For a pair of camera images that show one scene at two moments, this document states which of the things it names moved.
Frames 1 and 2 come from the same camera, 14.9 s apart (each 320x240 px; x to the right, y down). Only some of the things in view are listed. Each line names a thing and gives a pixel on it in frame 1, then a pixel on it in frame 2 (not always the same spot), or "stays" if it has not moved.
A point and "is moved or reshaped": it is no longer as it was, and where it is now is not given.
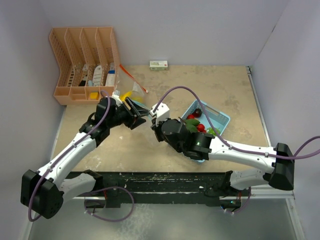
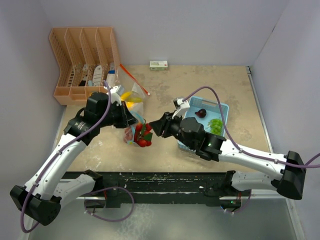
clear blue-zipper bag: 143,105 -> 138,134
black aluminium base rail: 162,189 stays
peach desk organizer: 87,61 stays
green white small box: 158,65 stays
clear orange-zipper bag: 126,85 stays
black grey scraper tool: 85,70 stays
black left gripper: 136,122 -> 126,117
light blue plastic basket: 219,118 is moved or reshaped
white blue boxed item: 111,77 stays
